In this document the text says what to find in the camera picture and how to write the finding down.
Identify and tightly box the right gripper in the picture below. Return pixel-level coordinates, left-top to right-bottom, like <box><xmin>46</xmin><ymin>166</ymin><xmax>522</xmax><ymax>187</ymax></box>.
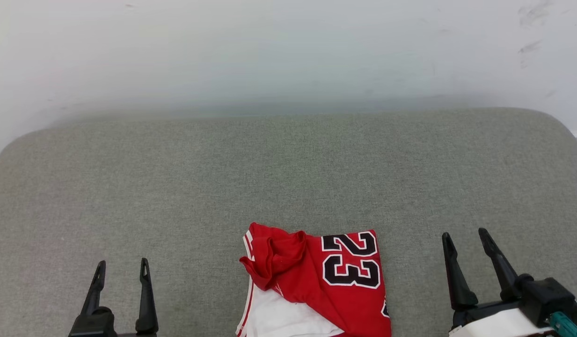
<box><xmin>441</xmin><ymin>227</ymin><xmax>556</xmax><ymax>337</ymax></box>

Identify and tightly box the grey fabric sofa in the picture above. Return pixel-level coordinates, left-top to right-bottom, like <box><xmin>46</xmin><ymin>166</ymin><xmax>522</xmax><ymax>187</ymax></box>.
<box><xmin>0</xmin><ymin>107</ymin><xmax>577</xmax><ymax>337</ymax></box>

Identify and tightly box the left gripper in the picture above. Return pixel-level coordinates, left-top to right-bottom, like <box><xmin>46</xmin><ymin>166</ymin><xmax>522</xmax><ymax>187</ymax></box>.
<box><xmin>68</xmin><ymin>257</ymin><xmax>159</xmax><ymax>337</ymax></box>

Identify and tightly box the teal cable connector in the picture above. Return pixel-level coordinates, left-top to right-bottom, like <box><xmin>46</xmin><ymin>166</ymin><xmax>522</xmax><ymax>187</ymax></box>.
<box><xmin>548</xmin><ymin>311</ymin><xmax>577</xmax><ymax>337</ymax></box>

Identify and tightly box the red and white basketball jersey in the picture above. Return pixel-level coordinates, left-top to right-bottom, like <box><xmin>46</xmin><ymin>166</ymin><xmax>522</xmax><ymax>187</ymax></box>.
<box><xmin>235</xmin><ymin>222</ymin><xmax>392</xmax><ymax>337</ymax></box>

